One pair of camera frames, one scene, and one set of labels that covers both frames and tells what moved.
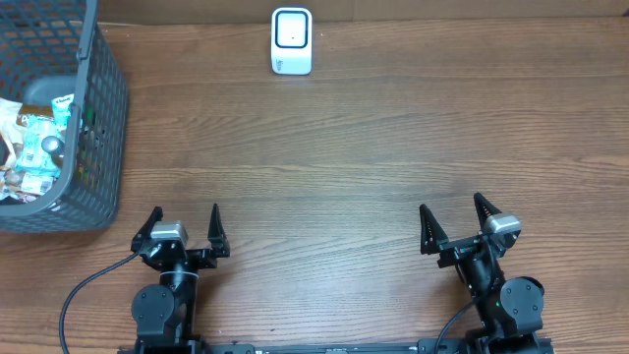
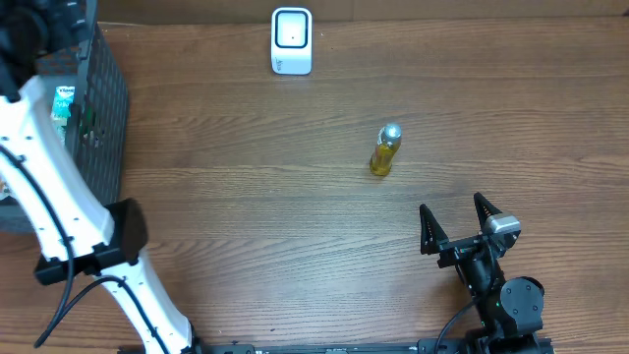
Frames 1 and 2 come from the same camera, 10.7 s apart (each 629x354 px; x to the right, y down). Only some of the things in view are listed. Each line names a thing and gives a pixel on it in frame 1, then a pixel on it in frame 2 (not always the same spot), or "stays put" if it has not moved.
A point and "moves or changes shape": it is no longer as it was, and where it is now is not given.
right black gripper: x=468 y=246 stays put
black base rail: x=433 y=345 stays put
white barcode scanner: x=292 y=41 stays put
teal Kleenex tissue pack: x=61 y=110 moves or changes shape
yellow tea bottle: x=55 y=147 moves or changes shape
